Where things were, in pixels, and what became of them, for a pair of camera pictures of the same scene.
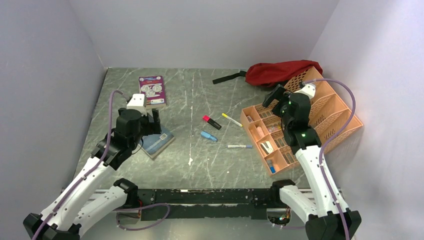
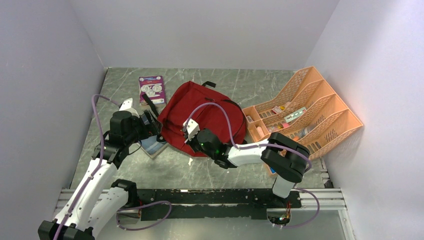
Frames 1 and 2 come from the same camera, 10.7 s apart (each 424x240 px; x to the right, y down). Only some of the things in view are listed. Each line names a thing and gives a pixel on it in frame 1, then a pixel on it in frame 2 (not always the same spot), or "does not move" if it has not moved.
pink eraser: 260,131 does not move
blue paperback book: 154,144 does not move
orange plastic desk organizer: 332,119 does not move
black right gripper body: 284,104 to 196,145
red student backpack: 276,74 to 190,96
